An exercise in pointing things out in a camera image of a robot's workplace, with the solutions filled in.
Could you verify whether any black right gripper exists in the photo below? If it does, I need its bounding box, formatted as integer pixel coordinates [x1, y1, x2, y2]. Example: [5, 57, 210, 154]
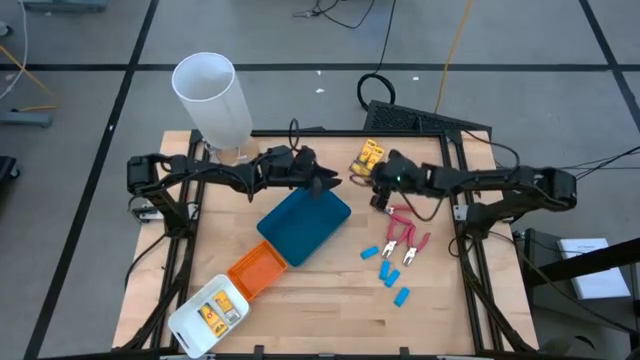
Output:
[368, 148, 432, 211]

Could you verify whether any black computer box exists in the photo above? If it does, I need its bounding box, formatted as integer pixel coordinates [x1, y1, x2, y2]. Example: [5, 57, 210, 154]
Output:
[362, 99, 493, 135]

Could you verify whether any grey floor bar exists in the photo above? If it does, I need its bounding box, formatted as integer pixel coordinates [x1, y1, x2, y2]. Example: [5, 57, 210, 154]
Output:
[19, 0, 109, 14]
[0, 110, 54, 129]

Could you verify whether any black cable bundle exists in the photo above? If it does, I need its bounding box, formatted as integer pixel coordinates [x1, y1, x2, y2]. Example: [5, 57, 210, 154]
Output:
[494, 144, 640, 174]

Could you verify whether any white booklet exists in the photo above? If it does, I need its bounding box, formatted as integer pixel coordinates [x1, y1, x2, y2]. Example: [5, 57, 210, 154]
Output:
[556, 237, 632, 301]

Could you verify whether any blue plastic bin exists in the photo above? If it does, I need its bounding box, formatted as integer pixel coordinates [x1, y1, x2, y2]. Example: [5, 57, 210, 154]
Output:
[256, 187, 352, 268]

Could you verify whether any white floor cable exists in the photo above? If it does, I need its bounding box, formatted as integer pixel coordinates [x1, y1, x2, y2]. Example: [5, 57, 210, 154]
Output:
[0, 0, 29, 101]

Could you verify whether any yellow hanging cable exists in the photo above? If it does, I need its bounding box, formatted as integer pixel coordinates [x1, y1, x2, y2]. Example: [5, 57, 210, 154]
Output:
[433, 0, 474, 115]

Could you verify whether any dark side desk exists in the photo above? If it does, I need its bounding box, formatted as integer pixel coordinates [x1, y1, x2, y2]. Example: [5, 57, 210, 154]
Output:
[519, 227, 640, 360]

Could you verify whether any black aluminium table frame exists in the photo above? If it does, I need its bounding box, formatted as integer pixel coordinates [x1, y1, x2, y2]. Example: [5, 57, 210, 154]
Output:
[119, 128, 539, 354]

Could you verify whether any black hanging power cable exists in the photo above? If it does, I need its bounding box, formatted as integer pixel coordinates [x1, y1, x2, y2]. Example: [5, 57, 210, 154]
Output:
[356, 0, 398, 112]

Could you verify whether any black floor cable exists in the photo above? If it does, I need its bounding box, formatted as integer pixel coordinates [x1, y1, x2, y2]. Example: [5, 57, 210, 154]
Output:
[292, 0, 397, 30]

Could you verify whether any orange perforated plastic basket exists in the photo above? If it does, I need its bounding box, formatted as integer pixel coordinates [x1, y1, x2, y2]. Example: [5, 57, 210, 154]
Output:
[226, 239, 289, 302]

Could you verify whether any white plastic bin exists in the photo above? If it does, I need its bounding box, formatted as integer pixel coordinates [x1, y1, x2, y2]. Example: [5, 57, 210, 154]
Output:
[167, 273, 250, 360]

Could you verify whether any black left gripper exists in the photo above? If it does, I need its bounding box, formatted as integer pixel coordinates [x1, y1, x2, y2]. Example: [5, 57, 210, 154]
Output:
[259, 144, 344, 200]

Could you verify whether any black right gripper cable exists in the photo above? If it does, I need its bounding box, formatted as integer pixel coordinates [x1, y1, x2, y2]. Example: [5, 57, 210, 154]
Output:
[398, 187, 450, 223]

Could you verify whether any black caster foot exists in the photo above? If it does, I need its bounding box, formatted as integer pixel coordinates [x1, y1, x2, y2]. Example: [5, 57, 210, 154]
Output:
[0, 155, 21, 184]

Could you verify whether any yellow floor cable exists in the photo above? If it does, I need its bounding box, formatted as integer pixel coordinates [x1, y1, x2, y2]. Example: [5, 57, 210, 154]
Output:
[0, 44, 59, 114]

